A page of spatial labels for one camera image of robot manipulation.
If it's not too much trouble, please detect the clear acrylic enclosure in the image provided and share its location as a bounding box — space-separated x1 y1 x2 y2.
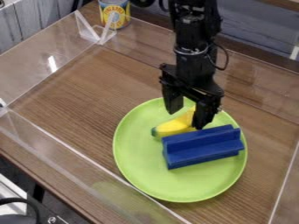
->
0 15 299 224

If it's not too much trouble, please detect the green round plate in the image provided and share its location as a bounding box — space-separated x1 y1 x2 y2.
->
113 98 248 203

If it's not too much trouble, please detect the black cable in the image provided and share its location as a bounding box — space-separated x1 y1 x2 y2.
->
0 196 41 220

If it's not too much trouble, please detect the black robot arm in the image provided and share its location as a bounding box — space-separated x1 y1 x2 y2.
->
160 0 224 130

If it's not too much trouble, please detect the yellow toy banana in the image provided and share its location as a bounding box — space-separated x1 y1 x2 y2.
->
150 107 194 138

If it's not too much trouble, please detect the blue plastic block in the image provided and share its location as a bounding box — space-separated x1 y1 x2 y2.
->
162 125 245 170

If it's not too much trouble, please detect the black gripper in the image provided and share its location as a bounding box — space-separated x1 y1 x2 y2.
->
160 47 225 130

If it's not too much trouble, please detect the black device with knob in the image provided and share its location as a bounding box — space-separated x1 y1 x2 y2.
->
0 200 90 224

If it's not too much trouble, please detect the yellow labelled tin can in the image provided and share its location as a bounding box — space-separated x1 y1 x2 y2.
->
97 0 130 30

